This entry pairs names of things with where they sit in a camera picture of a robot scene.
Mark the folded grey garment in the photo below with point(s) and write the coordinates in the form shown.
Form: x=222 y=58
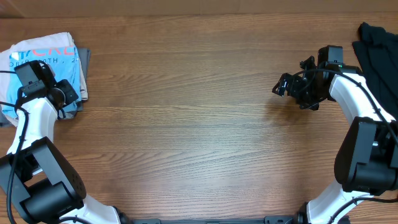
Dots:
x=85 y=55

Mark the folded beige trousers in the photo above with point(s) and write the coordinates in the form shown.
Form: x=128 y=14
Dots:
x=63 y=39

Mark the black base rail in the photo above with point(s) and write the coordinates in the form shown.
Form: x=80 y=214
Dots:
x=266 y=220

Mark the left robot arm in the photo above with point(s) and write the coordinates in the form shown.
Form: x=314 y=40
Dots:
x=37 y=179

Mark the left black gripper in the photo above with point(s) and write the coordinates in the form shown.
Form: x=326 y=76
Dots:
x=71 y=95

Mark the black garment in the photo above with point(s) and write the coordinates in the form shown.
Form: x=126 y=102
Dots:
x=376 y=51

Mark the light blue t-shirt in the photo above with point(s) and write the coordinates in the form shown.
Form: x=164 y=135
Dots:
x=64 y=62

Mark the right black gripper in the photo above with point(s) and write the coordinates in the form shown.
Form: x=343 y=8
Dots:
x=293 y=81

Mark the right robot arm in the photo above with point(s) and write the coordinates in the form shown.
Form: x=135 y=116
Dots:
x=366 y=164

